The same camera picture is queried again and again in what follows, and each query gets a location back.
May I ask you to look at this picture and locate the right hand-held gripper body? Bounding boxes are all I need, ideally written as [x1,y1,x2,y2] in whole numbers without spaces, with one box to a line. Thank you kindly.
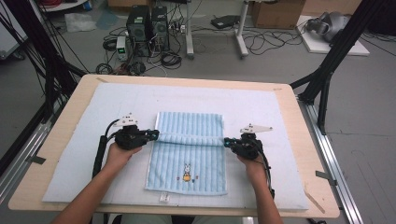
[233,123,274,161]

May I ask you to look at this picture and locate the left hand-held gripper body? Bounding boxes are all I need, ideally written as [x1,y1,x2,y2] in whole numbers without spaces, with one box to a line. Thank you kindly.
[112,112,151,151]

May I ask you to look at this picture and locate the light blue striped towel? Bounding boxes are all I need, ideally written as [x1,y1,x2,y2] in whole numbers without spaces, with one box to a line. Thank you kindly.
[144,111,229,203]

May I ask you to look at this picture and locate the person's left hand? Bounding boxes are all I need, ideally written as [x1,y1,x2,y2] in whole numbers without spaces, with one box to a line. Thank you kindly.
[104,142,143,172]

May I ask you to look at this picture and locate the person's right hand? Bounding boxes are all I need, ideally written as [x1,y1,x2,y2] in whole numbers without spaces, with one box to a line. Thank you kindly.
[236,155,269,185]

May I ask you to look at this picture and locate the white foam mat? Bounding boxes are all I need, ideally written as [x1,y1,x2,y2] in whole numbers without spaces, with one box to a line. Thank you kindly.
[41,82,310,211]

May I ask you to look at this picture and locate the black tape piece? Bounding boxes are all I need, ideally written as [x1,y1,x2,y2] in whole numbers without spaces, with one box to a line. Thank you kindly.
[315,170,339,187]
[24,154,47,165]

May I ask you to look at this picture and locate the white power supply unit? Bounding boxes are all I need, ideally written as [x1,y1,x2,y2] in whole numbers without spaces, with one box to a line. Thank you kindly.
[115,35,129,62]

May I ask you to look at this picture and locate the black computer tower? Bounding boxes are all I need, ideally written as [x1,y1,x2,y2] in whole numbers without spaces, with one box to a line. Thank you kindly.
[150,6,171,51]
[125,5,152,58]

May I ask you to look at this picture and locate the flat black device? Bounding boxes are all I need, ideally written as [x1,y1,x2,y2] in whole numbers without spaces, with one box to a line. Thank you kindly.
[210,14,242,30]

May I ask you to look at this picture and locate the clear plastic bag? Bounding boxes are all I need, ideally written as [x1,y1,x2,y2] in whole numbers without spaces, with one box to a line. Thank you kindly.
[64,12,98,34]

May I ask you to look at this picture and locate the white floor board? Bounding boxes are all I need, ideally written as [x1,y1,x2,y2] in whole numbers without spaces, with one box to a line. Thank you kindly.
[296,14,372,57]

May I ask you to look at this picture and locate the open cardboard box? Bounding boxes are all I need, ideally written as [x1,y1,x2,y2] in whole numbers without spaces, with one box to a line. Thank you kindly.
[251,0,306,30]

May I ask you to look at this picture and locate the grey headset device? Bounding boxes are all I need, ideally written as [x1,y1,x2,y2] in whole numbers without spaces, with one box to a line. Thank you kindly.
[305,11,351,43]

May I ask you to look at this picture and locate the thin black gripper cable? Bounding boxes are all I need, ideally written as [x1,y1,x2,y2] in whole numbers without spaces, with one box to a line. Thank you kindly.
[257,148,276,200]

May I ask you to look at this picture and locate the black sleeved gripper cable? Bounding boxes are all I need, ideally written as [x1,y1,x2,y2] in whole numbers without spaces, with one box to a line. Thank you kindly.
[92,119,121,180]

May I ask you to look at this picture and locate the coiled black cable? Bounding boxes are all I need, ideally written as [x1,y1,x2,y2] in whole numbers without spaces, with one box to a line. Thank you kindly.
[161,50,183,70]

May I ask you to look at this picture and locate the aluminium rail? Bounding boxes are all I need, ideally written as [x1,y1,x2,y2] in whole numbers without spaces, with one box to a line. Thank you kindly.
[298,98,365,224]
[0,105,61,203]

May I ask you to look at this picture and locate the black metal frame post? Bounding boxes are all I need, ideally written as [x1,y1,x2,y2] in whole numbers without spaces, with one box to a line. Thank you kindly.
[0,0,89,123]
[290,0,388,135]

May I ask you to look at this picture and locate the tangle of black cables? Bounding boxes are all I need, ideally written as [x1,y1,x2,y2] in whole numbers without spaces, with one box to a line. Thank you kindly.
[242,25,305,56]

